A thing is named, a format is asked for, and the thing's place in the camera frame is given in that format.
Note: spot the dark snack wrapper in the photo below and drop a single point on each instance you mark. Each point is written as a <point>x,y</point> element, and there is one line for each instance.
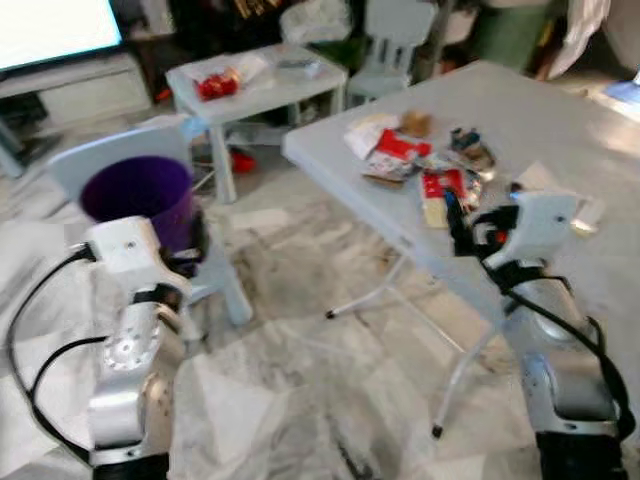
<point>472,150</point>

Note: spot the clear plastic sheet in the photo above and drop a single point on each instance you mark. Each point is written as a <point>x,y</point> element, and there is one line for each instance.
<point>248,68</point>

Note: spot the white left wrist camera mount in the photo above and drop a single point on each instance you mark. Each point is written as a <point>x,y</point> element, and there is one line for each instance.
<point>125,245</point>

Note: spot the small white plastic table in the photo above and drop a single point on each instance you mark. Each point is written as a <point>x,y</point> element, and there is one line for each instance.
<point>270,95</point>

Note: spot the white plastic bag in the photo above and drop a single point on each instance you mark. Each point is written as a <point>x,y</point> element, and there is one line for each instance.
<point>315,22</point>

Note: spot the grey folding table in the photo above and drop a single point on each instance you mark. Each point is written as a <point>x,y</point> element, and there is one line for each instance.
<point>540,130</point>

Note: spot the white television cabinet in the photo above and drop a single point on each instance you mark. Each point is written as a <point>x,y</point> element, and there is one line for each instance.
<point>90,95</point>

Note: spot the light blue child chair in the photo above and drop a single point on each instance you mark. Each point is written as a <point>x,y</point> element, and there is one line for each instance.
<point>225,285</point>
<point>395,50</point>

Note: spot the cream card piece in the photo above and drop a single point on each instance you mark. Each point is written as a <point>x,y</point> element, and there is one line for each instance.
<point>434,214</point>

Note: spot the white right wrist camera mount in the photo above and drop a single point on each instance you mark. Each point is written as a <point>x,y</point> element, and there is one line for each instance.
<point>540,225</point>

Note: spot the red shiny wrapper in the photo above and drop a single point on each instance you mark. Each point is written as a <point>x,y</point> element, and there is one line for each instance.
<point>445,185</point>

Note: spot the bright television screen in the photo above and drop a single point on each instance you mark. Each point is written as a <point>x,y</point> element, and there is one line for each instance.
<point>55,30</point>

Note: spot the green bin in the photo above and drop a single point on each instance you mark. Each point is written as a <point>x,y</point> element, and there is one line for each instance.
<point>515,35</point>

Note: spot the purple plastic bucket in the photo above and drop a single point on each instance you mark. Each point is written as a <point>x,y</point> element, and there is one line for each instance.
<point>140,195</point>

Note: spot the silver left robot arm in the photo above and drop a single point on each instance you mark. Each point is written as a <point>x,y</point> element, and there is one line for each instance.
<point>135,370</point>

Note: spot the grey remote control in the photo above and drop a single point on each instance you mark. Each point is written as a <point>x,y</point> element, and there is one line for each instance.
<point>298,68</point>

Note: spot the red toy figure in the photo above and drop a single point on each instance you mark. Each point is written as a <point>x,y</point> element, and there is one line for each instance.
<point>217,85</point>

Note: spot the white hanging cloth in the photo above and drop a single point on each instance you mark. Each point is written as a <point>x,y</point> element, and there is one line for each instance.
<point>580,30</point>

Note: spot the tan cardboard piece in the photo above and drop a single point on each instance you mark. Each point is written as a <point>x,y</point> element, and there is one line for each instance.
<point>590,226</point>

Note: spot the red floor toy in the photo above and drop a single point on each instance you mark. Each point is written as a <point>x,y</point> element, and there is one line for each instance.
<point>243,161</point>

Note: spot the crumpled white paper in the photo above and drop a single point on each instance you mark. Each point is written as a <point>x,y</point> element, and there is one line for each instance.
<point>365,135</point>

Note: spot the white paper sheet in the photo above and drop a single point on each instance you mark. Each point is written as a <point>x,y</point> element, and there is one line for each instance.
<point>555,190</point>

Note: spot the brown crumpled ball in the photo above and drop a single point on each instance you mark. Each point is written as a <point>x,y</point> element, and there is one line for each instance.
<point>417,122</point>

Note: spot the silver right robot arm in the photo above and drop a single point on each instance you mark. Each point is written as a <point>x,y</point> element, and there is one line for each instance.
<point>560,360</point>

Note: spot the red white snack packet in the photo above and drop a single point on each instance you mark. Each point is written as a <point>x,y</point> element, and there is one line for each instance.
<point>400,150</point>

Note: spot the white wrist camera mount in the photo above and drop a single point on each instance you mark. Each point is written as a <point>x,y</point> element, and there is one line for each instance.
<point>125,245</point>
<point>540,225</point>

